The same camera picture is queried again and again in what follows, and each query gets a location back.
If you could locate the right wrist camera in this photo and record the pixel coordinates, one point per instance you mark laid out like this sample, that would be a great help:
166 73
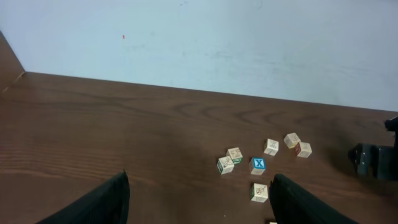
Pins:
392 124

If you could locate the wooden block W centre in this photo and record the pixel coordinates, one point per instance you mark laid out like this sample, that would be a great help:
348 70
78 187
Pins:
259 193

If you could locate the wooden block left of group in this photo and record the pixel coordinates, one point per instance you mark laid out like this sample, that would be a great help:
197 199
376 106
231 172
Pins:
225 165

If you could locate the green edged wooden block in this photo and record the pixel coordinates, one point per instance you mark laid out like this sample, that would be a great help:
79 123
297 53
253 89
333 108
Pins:
235 155

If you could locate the tan wooden block far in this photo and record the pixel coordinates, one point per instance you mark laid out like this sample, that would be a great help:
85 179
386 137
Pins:
291 140

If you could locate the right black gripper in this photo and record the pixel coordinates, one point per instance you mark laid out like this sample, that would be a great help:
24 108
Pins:
379 161

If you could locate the wooden block with umbrella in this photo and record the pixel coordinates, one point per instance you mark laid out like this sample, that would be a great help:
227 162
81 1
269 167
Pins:
271 147

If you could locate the blue X wooden block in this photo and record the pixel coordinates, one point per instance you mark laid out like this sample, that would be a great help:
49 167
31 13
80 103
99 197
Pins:
257 166

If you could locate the wooden block red edge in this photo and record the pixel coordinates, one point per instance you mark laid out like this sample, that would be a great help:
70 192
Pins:
303 149

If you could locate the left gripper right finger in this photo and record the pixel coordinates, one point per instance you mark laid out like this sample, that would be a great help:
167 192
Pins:
293 204

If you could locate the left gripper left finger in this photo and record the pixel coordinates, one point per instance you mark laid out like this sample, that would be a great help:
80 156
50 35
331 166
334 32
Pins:
108 203

